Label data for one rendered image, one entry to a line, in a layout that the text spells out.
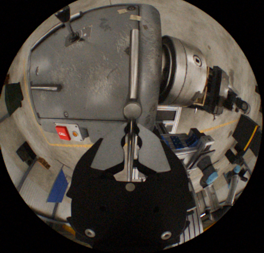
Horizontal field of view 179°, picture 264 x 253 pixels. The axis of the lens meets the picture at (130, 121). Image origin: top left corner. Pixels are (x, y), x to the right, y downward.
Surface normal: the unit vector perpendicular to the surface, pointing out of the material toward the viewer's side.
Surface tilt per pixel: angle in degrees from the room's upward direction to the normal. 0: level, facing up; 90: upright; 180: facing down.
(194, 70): 1
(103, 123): 0
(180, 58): 9
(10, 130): 90
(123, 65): 0
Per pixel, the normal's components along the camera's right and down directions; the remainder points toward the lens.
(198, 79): -0.04, 0.59
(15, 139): 0.99, -0.12
